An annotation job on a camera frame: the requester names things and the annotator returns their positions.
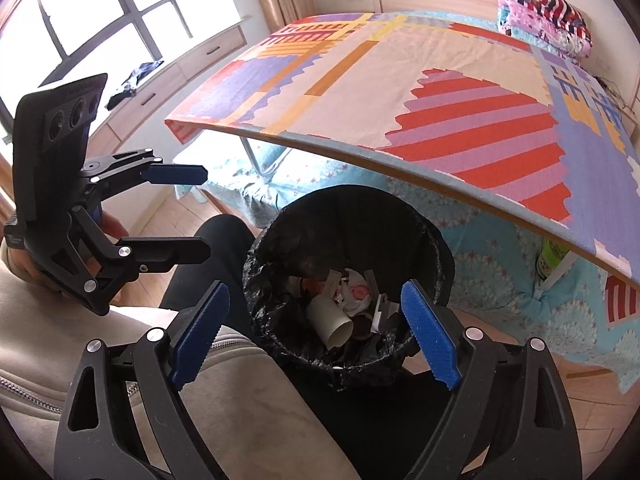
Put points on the person's light grey jacket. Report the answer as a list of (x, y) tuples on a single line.
[(50, 350)]

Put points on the person's left hand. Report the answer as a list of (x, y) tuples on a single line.
[(114, 227)]

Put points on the stack of folded patterned blankets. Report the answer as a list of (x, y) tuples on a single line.
[(545, 10)]

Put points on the dark crumpled clothes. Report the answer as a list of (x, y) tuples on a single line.
[(132, 85)]

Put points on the light wooden window cabinet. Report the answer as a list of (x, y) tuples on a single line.
[(190, 70)]

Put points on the person's left forearm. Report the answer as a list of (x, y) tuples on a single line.
[(15, 292)]

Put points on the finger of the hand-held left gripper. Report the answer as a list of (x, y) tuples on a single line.
[(175, 174), (165, 250)]

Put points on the white paper cup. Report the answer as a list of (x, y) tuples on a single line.
[(330, 322)]

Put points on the folding table with colourful cloth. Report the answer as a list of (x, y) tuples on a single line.
[(450, 85)]

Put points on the large window with dark frame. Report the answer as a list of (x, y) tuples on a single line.
[(75, 10)]

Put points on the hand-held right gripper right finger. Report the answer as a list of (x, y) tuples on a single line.
[(432, 340)]

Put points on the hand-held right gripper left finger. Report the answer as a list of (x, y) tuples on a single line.
[(197, 340)]

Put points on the grey flat strip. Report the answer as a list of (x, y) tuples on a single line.
[(373, 281)]

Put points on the black trash bin with bag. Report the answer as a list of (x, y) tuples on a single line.
[(350, 225)]

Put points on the white plastic piece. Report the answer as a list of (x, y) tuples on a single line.
[(386, 312)]

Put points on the green plastic bottle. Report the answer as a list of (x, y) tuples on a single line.
[(550, 260)]

